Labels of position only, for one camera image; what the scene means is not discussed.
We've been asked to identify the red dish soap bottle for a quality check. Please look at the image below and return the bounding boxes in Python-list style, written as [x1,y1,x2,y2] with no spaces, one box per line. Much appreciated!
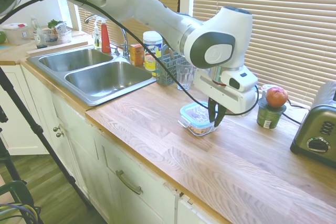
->
[101,18,112,53]

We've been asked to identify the white kitchen cabinets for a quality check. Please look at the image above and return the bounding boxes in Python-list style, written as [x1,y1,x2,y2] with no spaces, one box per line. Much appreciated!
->
[0,61,232,224]

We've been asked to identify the orange cardboard box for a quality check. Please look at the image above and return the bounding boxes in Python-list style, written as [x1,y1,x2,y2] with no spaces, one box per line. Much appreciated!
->
[129,43,145,67]

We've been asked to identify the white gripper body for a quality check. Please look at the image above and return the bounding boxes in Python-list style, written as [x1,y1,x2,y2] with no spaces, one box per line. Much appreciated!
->
[193,66,259,116]

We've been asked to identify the green tin can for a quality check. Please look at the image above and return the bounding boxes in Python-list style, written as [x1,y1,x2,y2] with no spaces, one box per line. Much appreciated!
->
[256,98,287,130]

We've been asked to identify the black toaster power cord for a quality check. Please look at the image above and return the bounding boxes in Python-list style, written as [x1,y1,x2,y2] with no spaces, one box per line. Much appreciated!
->
[282,98,312,126]

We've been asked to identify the red apple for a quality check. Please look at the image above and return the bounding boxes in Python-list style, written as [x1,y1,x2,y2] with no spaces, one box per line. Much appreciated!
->
[266,87,289,109]

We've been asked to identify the metal bar cabinet handle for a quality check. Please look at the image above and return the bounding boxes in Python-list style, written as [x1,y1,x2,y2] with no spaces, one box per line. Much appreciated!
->
[115,170,144,195]

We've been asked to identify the clear soap pump bottle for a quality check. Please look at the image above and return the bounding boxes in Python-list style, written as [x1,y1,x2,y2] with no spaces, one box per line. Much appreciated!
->
[93,22,102,50]

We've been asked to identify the glass food container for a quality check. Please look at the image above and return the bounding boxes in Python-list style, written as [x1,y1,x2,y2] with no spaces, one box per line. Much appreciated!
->
[178,119,218,137]

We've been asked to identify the stainless steel sink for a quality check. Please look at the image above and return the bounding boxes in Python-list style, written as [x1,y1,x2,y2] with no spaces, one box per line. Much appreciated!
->
[26,47,158,107]

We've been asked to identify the clear container with greens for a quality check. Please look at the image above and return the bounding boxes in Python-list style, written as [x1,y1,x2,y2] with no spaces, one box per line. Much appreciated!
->
[41,19,72,44]

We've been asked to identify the clear bottle dark liquid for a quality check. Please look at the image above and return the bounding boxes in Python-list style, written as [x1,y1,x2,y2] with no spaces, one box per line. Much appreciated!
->
[30,15,48,49]

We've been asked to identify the bundle of coloured cables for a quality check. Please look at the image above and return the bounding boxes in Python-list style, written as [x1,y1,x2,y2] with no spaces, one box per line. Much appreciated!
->
[0,202,43,224]

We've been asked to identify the clear drinking glass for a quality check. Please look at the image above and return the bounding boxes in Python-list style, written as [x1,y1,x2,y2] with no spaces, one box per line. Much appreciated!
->
[175,61,196,91]

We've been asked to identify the wide beige window blinds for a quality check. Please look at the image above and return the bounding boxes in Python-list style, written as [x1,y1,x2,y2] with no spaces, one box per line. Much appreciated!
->
[193,0,336,109]

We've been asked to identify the black camera tripod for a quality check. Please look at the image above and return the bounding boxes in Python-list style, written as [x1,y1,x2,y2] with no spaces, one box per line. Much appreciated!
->
[0,66,92,209]

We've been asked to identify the grey plastic cutlery basket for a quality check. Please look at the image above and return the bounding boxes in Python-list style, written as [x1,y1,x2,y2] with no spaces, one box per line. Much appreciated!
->
[155,44,190,87]

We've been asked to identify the clear plastic tub red tab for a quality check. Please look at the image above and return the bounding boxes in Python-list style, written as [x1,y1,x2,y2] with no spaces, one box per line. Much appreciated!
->
[2,23,34,46]

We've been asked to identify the stainless steel toaster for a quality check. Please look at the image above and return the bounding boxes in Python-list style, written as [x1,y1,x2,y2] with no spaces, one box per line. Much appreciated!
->
[290,81,336,168]

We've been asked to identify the clear lid with teal rim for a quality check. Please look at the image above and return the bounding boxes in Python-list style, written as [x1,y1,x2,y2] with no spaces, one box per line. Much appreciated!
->
[180,101,224,130]

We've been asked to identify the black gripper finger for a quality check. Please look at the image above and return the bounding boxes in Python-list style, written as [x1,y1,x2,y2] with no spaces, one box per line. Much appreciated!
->
[214,104,227,128]
[207,97,215,124]

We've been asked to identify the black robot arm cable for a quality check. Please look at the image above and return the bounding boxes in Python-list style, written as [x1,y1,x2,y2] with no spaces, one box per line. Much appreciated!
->
[0,0,260,117]

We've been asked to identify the chrome kitchen faucet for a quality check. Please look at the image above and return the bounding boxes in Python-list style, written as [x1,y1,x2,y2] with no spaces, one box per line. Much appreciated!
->
[83,14,130,58]

